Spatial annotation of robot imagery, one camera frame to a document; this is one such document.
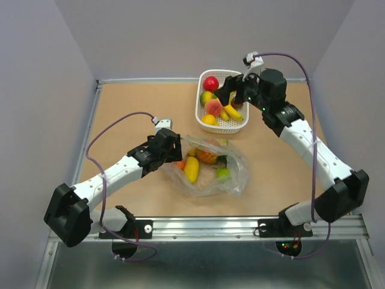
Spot aluminium mounting rail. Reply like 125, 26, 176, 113
48, 215, 369, 241

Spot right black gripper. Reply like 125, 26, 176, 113
212, 67, 268, 111

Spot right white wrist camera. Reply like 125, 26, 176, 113
242, 51, 264, 81

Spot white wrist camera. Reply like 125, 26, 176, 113
152, 117, 173, 133
242, 51, 264, 81

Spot pink peach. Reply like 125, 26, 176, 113
205, 99, 223, 116

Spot red apple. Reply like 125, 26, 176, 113
203, 76, 219, 93

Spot transparent printed plastic bag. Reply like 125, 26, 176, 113
163, 135, 250, 197

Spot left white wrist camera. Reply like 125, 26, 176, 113
152, 117, 173, 133

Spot small pineapple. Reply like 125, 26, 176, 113
187, 148, 227, 166

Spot yellow lemon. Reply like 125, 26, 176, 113
202, 114, 219, 126

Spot dark purple plum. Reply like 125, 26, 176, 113
233, 103, 244, 110

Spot yellow banana bunch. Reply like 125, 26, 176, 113
223, 92, 244, 122

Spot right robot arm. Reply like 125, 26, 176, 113
214, 69, 369, 235

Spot white perforated plastic basket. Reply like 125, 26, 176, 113
195, 69, 250, 134

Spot green pear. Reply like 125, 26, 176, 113
216, 167, 231, 182

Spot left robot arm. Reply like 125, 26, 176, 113
43, 128, 182, 247

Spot green yellow mango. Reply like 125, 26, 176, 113
199, 91, 213, 106

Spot orange fruit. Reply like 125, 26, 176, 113
174, 160, 186, 170

